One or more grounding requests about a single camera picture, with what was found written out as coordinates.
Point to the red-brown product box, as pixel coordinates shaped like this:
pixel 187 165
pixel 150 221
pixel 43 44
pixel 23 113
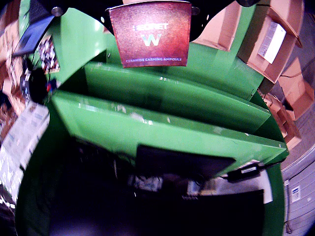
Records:
pixel 152 37

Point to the black laptop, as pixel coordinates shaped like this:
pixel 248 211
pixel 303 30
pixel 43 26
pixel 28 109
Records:
pixel 32 34

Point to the blue red small gadget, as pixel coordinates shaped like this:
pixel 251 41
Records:
pixel 51 85

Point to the plain open cardboard box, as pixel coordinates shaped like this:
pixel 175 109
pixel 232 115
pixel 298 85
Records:
pixel 292 14

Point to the green metal shelf unit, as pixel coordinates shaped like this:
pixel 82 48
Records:
pixel 172 103

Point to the white product box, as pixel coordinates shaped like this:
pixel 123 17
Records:
pixel 272 41

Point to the white printed document sheet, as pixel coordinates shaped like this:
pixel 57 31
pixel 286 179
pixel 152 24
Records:
pixel 27 130
pixel 9 172

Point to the black white picture card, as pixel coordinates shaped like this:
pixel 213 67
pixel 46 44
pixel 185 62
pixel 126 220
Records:
pixel 49 54

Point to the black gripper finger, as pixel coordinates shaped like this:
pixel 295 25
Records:
pixel 108 22
pixel 204 17

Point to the flattened cardboard sheets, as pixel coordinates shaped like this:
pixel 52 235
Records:
pixel 297 98

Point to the black rounded object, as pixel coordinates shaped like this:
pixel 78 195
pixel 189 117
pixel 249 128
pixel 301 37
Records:
pixel 38 86

